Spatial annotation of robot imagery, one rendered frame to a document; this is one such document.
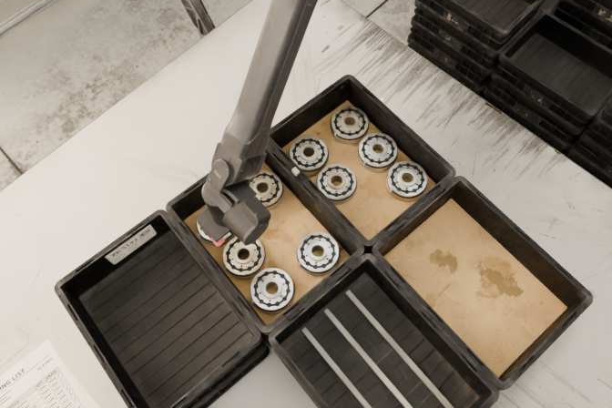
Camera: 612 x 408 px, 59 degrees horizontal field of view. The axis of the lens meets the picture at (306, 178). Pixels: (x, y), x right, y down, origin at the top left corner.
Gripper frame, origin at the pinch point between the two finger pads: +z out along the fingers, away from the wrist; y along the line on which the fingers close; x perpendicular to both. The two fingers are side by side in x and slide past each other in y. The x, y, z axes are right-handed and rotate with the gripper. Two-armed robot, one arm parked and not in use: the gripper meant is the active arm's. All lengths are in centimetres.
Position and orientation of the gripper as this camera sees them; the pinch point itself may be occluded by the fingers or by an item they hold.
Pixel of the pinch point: (233, 228)
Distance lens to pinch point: 113.6
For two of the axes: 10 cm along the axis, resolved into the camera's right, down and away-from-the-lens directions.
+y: 7.7, -5.9, 2.5
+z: 0.2, 4.1, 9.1
